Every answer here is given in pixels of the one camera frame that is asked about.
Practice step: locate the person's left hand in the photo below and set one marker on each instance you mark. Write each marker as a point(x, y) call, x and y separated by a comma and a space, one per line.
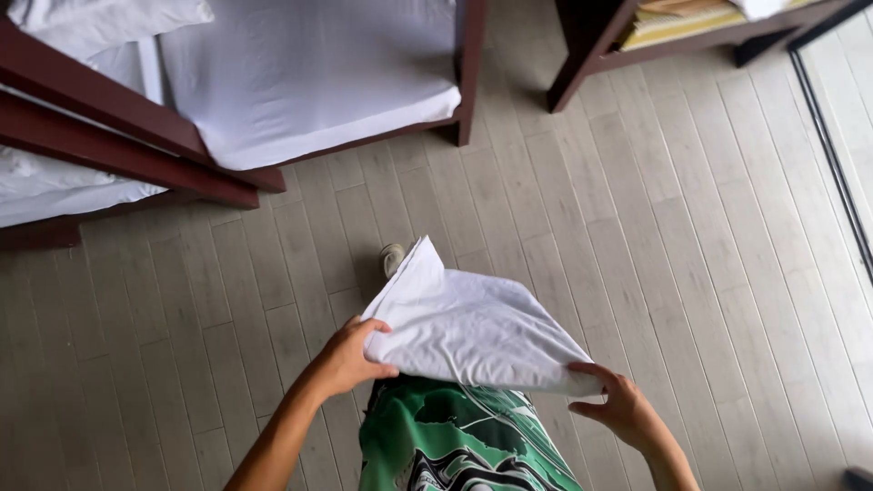
point(341, 358)

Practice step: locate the person's right hand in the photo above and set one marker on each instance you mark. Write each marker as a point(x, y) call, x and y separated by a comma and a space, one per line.
point(624, 406)

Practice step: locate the white cloth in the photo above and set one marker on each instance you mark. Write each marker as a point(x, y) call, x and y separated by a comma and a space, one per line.
point(470, 327)

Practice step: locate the beige shoe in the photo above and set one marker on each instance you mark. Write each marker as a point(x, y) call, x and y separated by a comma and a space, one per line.
point(392, 258)

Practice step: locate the green patterned skirt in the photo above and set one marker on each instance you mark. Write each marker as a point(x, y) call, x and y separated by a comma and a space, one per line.
point(457, 440)

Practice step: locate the white mattress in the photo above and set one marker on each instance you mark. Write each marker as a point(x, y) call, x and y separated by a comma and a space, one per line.
point(307, 75)

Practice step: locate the white crumpled bed sheet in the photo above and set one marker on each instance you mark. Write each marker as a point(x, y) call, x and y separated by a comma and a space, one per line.
point(61, 184)

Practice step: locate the dark brown wooden shelf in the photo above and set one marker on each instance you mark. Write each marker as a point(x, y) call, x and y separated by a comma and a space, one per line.
point(655, 41)

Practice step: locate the stack of yellow folded linens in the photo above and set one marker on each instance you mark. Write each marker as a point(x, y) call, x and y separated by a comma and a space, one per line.
point(682, 20)

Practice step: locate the white pillow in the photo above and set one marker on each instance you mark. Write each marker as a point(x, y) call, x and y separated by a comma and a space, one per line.
point(102, 24)

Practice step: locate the dark red wooden bed frame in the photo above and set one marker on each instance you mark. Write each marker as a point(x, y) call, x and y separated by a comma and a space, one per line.
point(129, 129)

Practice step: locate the black sliding door frame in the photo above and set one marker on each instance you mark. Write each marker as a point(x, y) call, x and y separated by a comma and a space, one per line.
point(829, 143)

